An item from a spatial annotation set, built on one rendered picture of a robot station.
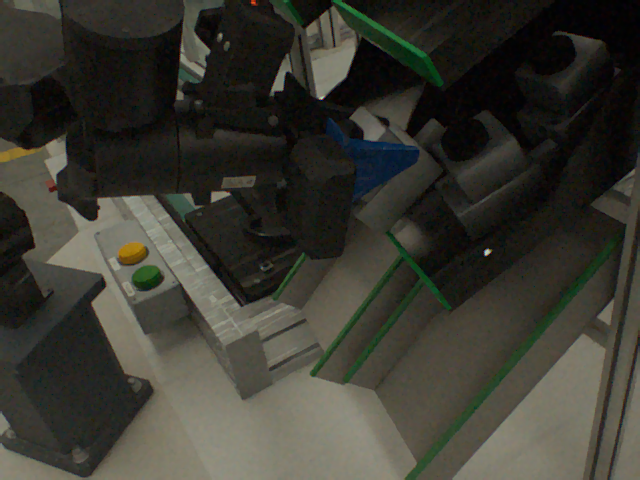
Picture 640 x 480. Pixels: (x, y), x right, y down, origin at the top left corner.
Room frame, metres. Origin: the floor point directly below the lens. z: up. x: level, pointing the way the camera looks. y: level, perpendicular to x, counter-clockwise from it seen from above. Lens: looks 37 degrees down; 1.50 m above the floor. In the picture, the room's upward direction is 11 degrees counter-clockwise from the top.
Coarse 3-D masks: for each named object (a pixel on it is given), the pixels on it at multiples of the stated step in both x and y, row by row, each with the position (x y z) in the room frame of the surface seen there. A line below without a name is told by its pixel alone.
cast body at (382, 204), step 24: (360, 120) 0.40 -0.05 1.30; (432, 120) 0.40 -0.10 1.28; (408, 144) 0.39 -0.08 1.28; (432, 144) 0.40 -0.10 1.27; (408, 168) 0.38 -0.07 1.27; (432, 168) 0.38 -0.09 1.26; (384, 192) 0.37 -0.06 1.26; (408, 192) 0.38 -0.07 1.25; (360, 216) 0.37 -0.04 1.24; (384, 216) 0.37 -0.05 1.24
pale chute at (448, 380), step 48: (576, 240) 0.40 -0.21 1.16; (528, 288) 0.40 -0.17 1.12; (576, 288) 0.34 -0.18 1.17; (384, 336) 0.44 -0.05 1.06; (432, 336) 0.43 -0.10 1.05; (480, 336) 0.40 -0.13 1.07; (528, 336) 0.37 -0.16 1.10; (576, 336) 0.34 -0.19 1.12; (384, 384) 0.43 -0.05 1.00; (432, 384) 0.39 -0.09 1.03; (480, 384) 0.36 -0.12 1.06; (528, 384) 0.33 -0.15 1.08; (432, 432) 0.35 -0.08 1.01; (480, 432) 0.32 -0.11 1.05
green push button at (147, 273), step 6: (138, 270) 0.73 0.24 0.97; (144, 270) 0.73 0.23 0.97; (150, 270) 0.73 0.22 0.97; (156, 270) 0.72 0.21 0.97; (132, 276) 0.72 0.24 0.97; (138, 276) 0.72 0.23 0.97; (144, 276) 0.72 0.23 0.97; (150, 276) 0.71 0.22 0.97; (156, 276) 0.71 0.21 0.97; (138, 282) 0.71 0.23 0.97; (144, 282) 0.70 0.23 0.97; (150, 282) 0.70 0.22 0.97; (156, 282) 0.71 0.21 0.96; (144, 288) 0.70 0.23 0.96
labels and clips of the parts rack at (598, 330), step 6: (594, 324) 0.35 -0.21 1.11; (600, 324) 0.35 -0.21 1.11; (606, 324) 0.35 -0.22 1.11; (588, 330) 0.35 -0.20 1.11; (594, 330) 0.35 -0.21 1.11; (600, 330) 0.34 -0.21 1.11; (606, 330) 0.34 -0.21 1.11; (594, 336) 0.35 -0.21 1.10; (600, 336) 0.34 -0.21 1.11; (606, 336) 0.34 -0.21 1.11; (600, 342) 0.34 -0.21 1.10; (606, 342) 0.34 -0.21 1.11
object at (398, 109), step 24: (360, 48) 0.60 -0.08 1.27; (360, 72) 0.60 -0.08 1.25; (384, 72) 0.60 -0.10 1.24; (408, 72) 0.58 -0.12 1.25; (336, 96) 0.59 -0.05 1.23; (360, 96) 0.59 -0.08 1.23; (384, 96) 0.57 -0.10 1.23; (408, 96) 0.54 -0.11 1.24; (432, 96) 0.48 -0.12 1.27; (456, 96) 0.48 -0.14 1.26; (408, 120) 0.47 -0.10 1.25
